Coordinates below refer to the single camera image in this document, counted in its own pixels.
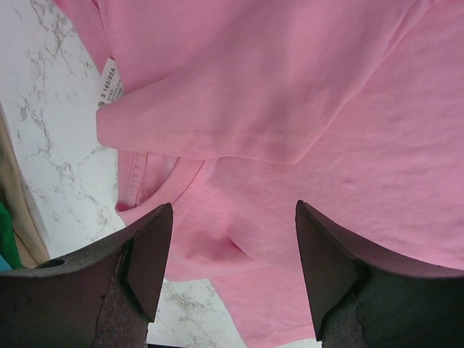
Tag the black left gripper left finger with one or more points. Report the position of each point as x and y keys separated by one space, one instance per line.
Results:
x=103 y=295

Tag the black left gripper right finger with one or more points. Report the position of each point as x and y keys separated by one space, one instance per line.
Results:
x=364 y=295

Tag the pink t-shirt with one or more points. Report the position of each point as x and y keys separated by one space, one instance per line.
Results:
x=233 y=111

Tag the wooden tray board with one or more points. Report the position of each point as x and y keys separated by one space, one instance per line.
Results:
x=30 y=245

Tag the teal folded t-shirt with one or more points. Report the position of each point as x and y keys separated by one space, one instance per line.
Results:
x=4 y=266

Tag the green folded t-shirt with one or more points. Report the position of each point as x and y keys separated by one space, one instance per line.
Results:
x=9 y=250

